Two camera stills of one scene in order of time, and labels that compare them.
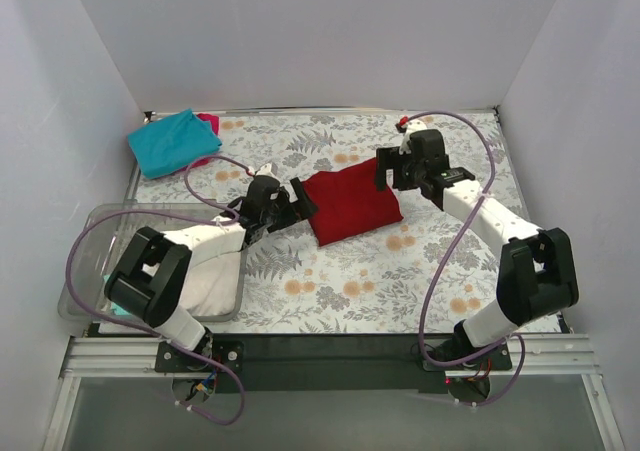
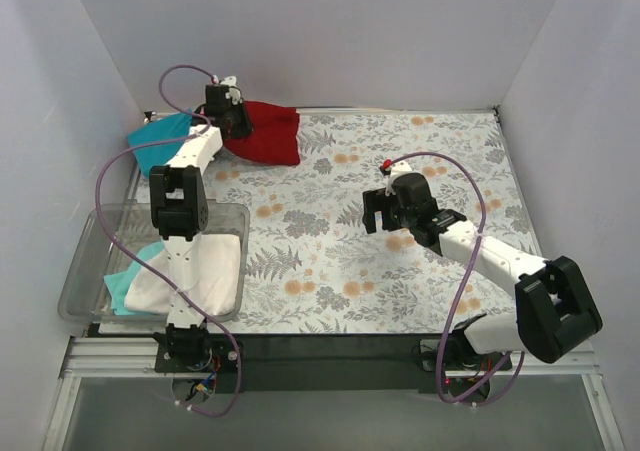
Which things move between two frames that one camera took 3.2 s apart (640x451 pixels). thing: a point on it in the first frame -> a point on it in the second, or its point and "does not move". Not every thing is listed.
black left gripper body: (293, 206) -> (239, 124)
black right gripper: (391, 166) -> (376, 212)
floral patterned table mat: (433, 273) does not move
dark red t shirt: (348, 203) -> (274, 139)
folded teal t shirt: (168, 143) does not move
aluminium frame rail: (100, 357) does not move
